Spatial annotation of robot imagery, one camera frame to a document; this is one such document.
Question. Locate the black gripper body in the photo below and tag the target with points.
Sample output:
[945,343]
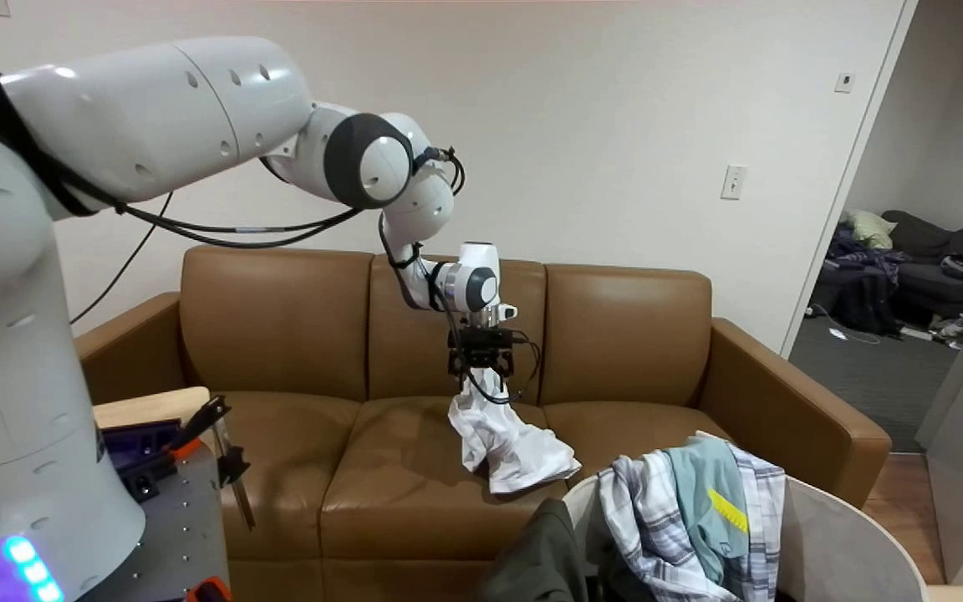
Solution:
[483,348]

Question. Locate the white shirt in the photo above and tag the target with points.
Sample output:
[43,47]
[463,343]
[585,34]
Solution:
[503,447]

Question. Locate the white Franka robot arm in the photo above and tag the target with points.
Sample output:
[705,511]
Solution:
[149,112]

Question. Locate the plaid shirt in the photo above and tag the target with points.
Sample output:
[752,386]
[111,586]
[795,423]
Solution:
[651,522]

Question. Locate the white laundry basket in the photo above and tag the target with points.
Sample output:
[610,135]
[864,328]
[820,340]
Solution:
[838,545]

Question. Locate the brown leather sofa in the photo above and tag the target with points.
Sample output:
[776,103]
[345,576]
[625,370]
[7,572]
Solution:
[392,479]

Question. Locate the dark grey garment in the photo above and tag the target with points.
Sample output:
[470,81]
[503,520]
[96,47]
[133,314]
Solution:
[542,558]

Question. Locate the teal garment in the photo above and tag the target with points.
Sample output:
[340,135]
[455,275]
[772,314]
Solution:
[711,496]

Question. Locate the black orange clamp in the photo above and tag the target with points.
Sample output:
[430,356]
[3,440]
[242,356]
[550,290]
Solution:
[184,440]

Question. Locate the wooden board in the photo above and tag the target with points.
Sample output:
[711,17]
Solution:
[149,407]

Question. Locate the dark clothes pile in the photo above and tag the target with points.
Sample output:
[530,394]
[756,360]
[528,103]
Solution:
[855,280]

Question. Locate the pale cloth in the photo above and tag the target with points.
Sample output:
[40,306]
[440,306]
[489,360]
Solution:
[871,230]

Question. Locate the dark grey sofa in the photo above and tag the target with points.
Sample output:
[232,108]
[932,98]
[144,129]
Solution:
[938,263]

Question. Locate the white wall switch plate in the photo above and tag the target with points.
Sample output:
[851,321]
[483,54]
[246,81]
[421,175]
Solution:
[734,183]

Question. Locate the white wall thermostat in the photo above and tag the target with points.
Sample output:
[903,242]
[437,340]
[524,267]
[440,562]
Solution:
[843,81]

